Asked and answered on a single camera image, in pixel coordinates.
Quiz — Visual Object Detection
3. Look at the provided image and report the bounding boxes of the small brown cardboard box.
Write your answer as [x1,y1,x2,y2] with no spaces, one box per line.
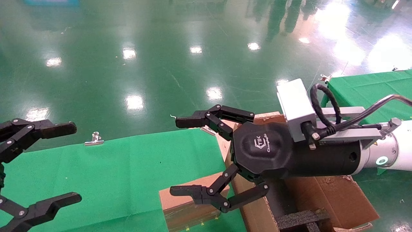
[159,172,230,232]

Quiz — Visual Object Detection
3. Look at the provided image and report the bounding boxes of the large green table cloth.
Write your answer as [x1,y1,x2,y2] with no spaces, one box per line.
[0,128,247,232]

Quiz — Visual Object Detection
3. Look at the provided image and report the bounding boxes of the long dark arm cable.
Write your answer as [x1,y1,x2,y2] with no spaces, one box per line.
[335,94,412,132]

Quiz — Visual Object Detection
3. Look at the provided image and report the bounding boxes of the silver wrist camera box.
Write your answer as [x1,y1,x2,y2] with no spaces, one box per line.
[277,78,317,142]

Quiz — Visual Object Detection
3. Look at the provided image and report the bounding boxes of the looped black camera cable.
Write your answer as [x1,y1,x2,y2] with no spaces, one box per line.
[303,83,342,150]

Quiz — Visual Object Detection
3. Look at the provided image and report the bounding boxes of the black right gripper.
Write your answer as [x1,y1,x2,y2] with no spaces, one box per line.
[170,105,361,213]

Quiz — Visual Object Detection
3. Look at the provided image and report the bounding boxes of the black foam strip insert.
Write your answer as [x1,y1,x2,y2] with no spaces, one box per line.
[276,208,330,232]

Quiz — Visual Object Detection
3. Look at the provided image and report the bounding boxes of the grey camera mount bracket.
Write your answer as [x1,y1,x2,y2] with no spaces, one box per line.
[317,107,403,150]

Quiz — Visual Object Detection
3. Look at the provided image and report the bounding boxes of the small green table cloth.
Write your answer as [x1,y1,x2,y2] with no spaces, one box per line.
[321,69,412,176]

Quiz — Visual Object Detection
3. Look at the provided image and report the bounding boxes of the large open cardboard carton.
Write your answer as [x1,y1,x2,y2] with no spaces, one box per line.
[216,111,380,232]

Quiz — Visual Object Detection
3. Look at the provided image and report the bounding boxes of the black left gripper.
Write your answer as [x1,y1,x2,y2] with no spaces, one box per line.
[0,119,82,232]

